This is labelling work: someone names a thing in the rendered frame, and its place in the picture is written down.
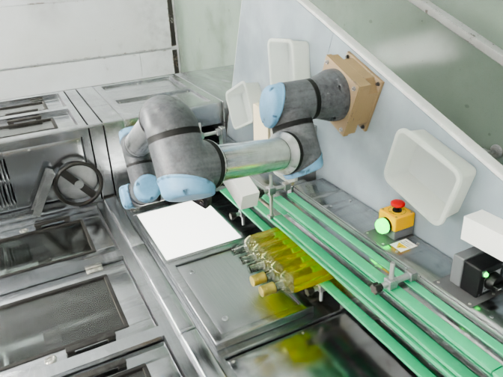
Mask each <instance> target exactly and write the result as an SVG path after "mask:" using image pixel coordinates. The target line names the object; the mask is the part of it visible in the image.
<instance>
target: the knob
mask: <svg viewBox="0 0 503 377"><path fill-rule="evenodd" d="M484 287H485V288H486V289H489V290H491V291H493V292H498V291H499V290H502V289H503V277H502V276H501V275H500V274H499V273H498V272H492V273H490V274H489V276H488V277H487V278H486V280H485V281H484Z"/></svg>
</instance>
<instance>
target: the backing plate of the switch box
mask: <svg viewBox="0 0 503 377"><path fill-rule="evenodd" d="M450 276H451V275H448V276H445V277H443V278H440V279H438V280H436V281H433V283H435V284H436V285H437V286H439V287H440V288H442V289H443V290H444V291H446V292H447V293H449V294H450V295H452V296H453V297H455V298H456V299H457V300H458V301H460V302H462V303H463V304H464V305H465V306H467V307H469V308H471V307H474V306H476V305H478V304H480V303H482V302H484V301H487V300H489V299H491V298H493V297H495V296H497V295H500V294H502V293H503V290H499V291H498V292H493V291H490V292H488V293H486V294H484V295H481V296H479V297H477V298H475V297H473V296H472V295H470V294H468V293H467V292H466V291H465V290H463V289H461V288H460V286H457V285H456V284H454V283H452V282H451V281H450Z"/></svg>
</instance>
